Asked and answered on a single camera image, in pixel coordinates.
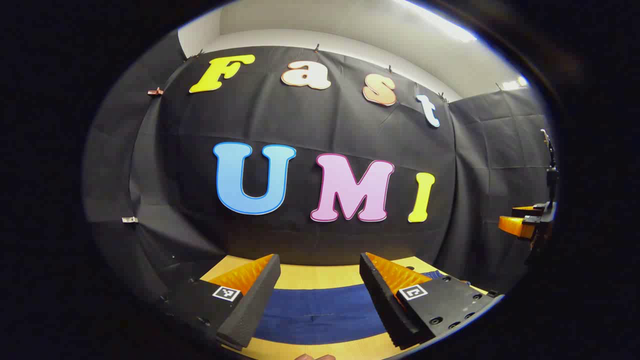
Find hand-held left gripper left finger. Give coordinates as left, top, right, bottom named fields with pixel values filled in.
left=161, top=253, right=282, bottom=350

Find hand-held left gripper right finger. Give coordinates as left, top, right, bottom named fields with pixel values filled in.
left=359, top=252, right=505, bottom=350

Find blue denim jeans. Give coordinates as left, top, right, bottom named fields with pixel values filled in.
left=254, top=270, right=472, bottom=346

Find ceiling light strip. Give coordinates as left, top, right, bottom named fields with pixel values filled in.
left=501, top=75, right=530, bottom=92

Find black backdrop cloth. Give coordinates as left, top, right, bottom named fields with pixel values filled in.
left=82, top=31, right=557, bottom=301

